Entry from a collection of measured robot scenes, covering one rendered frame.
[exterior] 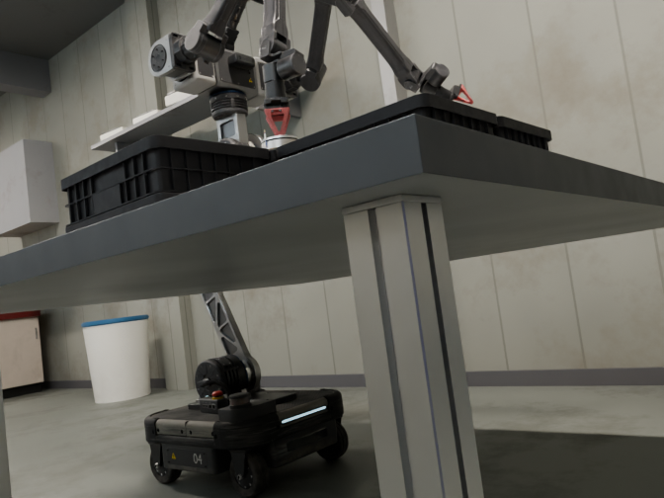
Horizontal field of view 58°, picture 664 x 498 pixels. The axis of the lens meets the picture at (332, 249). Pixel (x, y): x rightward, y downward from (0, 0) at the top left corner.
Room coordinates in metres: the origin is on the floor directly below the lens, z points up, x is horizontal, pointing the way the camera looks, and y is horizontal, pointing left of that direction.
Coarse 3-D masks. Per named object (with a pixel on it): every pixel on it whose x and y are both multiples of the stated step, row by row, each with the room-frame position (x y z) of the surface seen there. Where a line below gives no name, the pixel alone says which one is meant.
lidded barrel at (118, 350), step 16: (112, 320) 4.68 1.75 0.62; (128, 320) 4.75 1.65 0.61; (144, 320) 4.89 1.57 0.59; (96, 336) 4.69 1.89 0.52; (112, 336) 4.69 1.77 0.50; (128, 336) 4.75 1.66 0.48; (144, 336) 4.88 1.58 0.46; (96, 352) 4.71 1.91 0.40; (112, 352) 4.70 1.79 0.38; (128, 352) 4.75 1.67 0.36; (144, 352) 4.87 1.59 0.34; (96, 368) 4.73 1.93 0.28; (112, 368) 4.70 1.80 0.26; (128, 368) 4.75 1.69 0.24; (144, 368) 4.87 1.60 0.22; (96, 384) 4.75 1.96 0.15; (112, 384) 4.71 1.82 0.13; (128, 384) 4.75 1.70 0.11; (144, 384) 4.86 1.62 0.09; (96, 400) 4.79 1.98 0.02; (112, 400) 4.72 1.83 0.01
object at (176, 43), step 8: (176, 40) 1.92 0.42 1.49; (184, 40) 1.88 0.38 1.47; (176, 48) 1.89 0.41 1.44; (184, 48) 1.88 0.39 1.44; (176, 56) 1.91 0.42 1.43; (184, 56) 1.90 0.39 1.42; (192, 56) 1.90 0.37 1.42; (176, 64) 1.92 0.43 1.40; (184, 64) 1.93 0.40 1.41; (192, 64) 1.96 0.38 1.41; (192, 72) 1.97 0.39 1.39
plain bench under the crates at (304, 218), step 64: (384, 128) 0.40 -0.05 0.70; (448, 128) 0.42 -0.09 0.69; (192, 192) 0.53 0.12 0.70; (256, 192) 0.48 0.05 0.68; (320, 192) 0.44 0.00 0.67; (384, 192) 0.44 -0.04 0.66; (448, 192) 0.48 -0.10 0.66; (512, 192) 0.53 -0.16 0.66; (576, 192) 0.62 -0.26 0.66; (640, 192) 0.83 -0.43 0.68; (0, 256) 0.80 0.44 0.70; (64, 256) 0.69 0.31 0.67; (128, 256) 0.64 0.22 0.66; (192, 256) 0.74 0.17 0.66; (256, 256) 0.86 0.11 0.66; (320, 256) 1.04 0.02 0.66; (384, 256) 0.47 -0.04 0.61; (448, 256) 0.50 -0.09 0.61; (384, 320) 0.48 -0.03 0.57; (448, 320) 0.49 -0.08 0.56; (0, 384) 1.08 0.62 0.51; (384, 384) 0.48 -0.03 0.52; (448, 384) 0.48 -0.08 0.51; (0, 448) 1.08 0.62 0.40; (384, 448) 0.49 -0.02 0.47; (448, 448) 0.47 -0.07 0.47
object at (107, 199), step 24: (120, 168) 1.20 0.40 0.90; (144, 168) 1.13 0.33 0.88; (168, 168) 1.12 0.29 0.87; (192, 168) 1.17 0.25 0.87; (216, 168) 1.20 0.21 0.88; (240, 168) 1.26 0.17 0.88; (72, 192) 1.34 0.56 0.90; (96, 192) 1.25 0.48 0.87; (120, 192) 1.19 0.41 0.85; (144, 192) 1.15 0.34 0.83; (168, 192) 1.12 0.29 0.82; (72, 216) 1.34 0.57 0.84
